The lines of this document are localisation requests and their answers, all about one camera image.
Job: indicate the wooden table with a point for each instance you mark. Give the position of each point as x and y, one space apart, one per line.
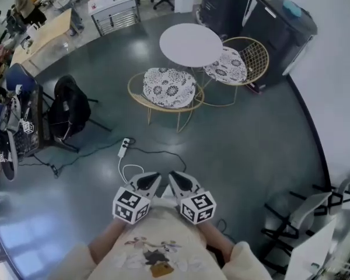
46 35

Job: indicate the black office chair with jacket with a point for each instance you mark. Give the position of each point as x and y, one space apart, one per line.
70 106

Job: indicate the white power strip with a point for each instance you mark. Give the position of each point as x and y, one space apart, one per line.
123 147

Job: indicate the person's left forearm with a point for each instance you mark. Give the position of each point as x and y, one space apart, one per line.
106 241

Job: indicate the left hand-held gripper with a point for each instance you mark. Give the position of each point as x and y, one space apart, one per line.
131 204

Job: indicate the spare hand-held gripper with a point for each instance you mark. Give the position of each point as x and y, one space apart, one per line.
27 126

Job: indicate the white desk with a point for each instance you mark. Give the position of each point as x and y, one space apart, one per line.
312 249

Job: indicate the cream printed shirt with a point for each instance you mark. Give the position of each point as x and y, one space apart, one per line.
163 235

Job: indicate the white sink cart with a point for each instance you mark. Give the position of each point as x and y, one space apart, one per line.
113 6

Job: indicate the white office chair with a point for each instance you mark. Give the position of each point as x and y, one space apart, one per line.
345 185
306 211

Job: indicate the large black bin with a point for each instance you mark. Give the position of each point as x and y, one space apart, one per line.
280 36

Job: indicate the blue chair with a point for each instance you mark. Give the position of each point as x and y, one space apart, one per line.
20 77

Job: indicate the floral seat cushion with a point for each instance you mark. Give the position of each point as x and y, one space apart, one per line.
167 87
226 66

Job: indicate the teal cloth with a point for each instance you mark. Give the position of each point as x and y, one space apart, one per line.
292 7

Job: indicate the black desk with equipment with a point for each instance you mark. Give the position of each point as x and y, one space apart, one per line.
35 139

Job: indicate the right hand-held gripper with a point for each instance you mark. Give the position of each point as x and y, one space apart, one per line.
198 207

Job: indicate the tall black machine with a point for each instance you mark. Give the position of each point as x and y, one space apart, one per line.
224 6

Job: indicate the round white table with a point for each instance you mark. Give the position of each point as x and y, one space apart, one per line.
189 44

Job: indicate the person's right forearm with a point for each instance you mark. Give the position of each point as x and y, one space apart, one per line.
217 239

